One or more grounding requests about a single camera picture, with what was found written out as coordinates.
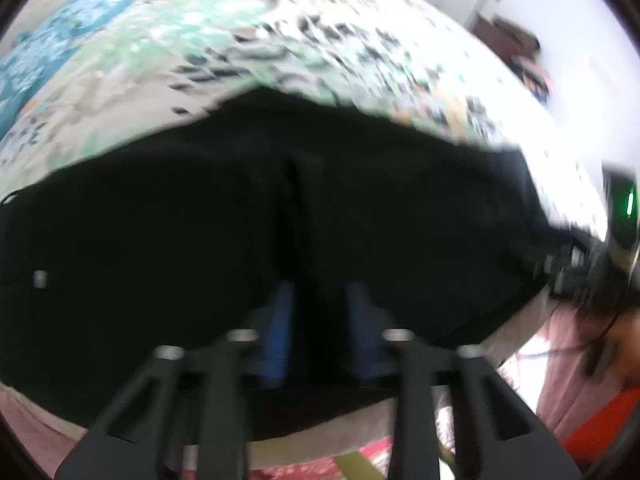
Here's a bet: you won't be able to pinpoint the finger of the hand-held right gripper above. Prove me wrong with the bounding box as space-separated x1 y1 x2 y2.
530 237 593 303

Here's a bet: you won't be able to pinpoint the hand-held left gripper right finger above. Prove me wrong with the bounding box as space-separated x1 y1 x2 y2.
345 280 583 480

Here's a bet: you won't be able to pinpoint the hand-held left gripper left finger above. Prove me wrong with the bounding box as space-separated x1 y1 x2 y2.
54 280 298 480

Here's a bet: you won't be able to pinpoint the black pants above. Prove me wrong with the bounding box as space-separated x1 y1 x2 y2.
0 87 576 443

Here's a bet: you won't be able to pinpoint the red fuzzy slipper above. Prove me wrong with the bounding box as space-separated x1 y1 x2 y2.
560 385 640 466

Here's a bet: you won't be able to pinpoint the pile of folded clothes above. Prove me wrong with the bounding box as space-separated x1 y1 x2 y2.
520 55 553 102

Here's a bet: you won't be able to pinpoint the dark wooden cabinet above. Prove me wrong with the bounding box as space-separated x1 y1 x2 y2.
472 12 553 106

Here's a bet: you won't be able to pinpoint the bed with floral sheet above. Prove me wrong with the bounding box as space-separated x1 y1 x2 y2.
0 0 611 461

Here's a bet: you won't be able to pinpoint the blue floral pillow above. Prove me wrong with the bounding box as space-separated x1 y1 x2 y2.
0 0 166 136

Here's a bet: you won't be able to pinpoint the olive green strap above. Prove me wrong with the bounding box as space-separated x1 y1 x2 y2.
335 452 386 480

